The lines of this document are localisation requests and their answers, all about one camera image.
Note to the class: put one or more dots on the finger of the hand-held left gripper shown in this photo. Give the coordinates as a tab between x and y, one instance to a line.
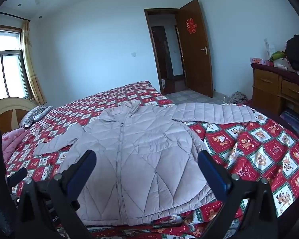
17	176

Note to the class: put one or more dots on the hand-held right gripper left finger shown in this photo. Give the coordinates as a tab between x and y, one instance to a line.
81	173

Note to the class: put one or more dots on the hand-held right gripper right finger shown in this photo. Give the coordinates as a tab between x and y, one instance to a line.
213	173

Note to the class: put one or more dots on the light grey puffer jacket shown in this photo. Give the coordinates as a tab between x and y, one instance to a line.
139	154

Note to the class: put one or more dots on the pink blanket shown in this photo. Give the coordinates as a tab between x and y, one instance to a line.
11	144

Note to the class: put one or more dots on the red printed checkered bedspread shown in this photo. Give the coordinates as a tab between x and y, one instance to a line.
251	149

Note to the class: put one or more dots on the striped pillow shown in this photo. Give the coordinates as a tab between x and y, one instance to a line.
33	115

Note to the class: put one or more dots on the cream and wood headboard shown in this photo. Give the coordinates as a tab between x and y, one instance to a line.
5	114

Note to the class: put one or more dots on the dark red cloth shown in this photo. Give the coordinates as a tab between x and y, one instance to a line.
249	103

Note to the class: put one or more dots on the grey cloth pile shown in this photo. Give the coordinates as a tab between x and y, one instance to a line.
236	97

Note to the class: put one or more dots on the wooden dresser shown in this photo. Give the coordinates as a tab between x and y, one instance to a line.
266	89

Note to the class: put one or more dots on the yellow curtain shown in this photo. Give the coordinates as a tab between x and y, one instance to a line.
32	74

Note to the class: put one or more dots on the window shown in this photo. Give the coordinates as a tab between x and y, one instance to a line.
10	72

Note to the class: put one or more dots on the brown wooden door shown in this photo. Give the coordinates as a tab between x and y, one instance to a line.
196	69

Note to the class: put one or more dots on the pink box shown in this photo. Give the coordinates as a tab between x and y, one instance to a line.
258	61

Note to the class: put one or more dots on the dark hallway door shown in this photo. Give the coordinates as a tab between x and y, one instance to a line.
162	52

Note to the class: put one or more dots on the green and yellow packet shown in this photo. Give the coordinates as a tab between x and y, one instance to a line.
277	55

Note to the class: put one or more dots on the black bag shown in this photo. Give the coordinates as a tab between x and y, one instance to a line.
297	52

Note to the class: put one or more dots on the red paper door decoration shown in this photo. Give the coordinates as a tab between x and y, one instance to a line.
190	25

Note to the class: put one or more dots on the black curtain rod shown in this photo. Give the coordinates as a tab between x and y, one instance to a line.
13	16

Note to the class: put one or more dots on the brown door frame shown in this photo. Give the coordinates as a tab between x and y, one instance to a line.
149	42

